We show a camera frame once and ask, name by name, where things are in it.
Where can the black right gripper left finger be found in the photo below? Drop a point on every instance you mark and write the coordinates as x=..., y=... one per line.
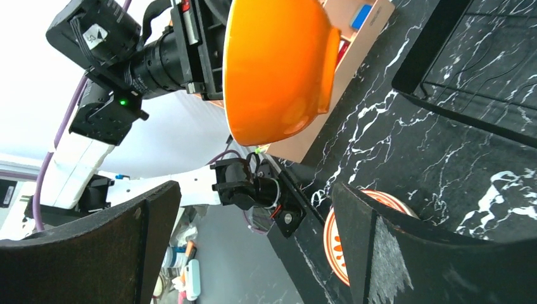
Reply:
x=112, y=256

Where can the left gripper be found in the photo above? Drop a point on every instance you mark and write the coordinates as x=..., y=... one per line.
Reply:
x=199, y=30

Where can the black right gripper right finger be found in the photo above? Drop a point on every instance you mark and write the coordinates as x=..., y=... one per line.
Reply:
x=395, y=258

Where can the orange glossy bowl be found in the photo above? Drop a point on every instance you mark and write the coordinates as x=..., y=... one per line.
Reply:
x=278, y=68

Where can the black wire dish rack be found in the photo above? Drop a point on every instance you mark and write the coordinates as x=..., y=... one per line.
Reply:
x=475, y=62

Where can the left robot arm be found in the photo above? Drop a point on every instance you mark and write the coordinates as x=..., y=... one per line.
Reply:
x=125, y=62

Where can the orange patterned bowl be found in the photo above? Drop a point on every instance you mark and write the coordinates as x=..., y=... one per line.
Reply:
x=332, y=241

